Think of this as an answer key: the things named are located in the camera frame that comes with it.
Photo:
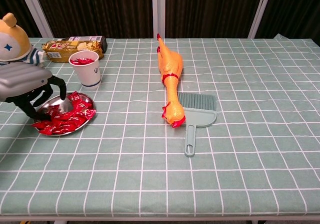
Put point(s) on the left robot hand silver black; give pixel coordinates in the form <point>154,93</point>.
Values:
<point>22,80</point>

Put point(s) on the white partition post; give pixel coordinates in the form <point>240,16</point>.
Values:
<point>158,8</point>
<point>35,8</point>
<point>260,8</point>

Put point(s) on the white paper cup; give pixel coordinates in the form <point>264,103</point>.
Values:
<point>87,76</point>

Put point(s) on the green checked tablecloth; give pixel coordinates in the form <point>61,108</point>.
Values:
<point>150,171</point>

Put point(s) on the gold biscuit pack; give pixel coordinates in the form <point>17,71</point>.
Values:
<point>60,48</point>

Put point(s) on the green hand brush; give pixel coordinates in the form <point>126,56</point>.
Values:
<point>197,101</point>

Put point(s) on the bowl of red candies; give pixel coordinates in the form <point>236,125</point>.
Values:
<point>63,103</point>

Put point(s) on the yellow plush toy striped shirt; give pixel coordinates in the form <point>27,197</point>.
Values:
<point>15,33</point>

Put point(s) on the dark bottle with label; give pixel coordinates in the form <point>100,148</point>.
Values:
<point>103,44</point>

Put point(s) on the orange rubber chicken toy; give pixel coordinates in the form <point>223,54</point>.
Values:
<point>171,63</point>

